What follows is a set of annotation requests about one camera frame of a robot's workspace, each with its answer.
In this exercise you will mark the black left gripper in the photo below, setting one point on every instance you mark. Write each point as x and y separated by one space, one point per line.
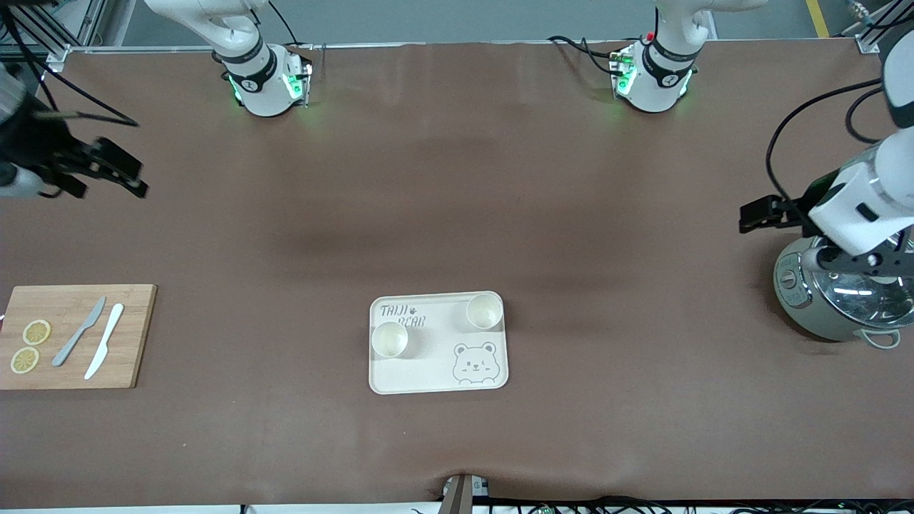
795 211

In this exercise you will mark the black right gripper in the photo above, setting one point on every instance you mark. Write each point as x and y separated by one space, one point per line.
44 151

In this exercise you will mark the white paper cup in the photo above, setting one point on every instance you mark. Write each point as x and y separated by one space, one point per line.
485 314
389 341

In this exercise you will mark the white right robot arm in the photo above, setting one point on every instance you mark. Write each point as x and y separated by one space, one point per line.
264 93

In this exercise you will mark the grey-green electric cooker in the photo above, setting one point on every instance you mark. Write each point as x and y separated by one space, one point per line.
821 323

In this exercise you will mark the glass cooker lid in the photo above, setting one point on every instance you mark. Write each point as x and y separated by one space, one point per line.
857 300

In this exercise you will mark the white plastic knife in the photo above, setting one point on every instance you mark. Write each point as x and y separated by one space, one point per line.
107 335

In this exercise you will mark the grey plastic knife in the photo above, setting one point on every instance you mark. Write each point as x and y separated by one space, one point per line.
78 332

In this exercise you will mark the bamboo cutting board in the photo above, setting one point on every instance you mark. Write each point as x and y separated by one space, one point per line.
136 343

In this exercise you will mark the yellow lemon slice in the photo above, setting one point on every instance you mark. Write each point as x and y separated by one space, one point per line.
36 332
25 360

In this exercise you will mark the cream bear print tray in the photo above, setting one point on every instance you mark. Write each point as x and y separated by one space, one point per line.
435 364

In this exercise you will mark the black left camera mount bracket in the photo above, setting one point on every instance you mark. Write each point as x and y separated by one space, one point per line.
871 263

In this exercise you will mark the aluminium frame profile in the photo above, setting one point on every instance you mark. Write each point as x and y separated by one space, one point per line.
89 21
867 43

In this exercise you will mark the grey metal camera post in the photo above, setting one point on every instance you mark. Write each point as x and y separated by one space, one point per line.
457 500

